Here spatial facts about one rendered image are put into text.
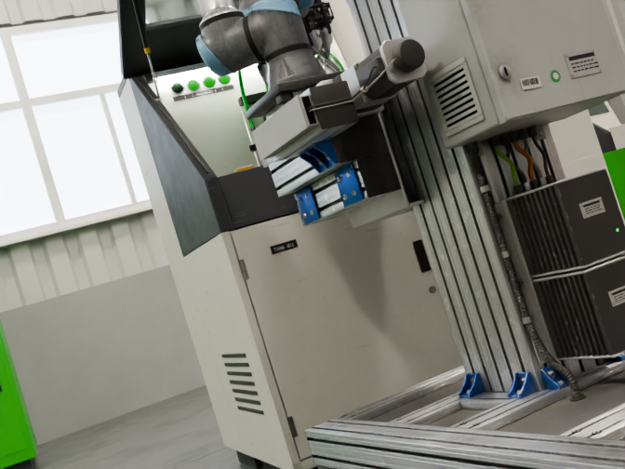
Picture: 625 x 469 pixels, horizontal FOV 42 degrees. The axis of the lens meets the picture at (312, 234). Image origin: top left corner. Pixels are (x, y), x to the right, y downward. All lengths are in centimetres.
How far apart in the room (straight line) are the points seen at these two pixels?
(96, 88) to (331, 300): 466
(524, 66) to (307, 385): 119
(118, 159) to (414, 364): 455
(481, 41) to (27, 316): 520
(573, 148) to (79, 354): 440
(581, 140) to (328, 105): 149
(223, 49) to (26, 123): 472
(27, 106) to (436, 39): 527
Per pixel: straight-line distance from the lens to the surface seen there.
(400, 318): 252
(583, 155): 298
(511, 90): 158
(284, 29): 201
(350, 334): 245
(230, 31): 206
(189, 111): 299
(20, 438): 493
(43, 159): 659
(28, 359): 638
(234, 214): 237
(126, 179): 667
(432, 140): 182
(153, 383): 652
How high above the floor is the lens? 61
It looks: 2 degrees up
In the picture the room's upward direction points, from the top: 17 degrees counter-clockwise
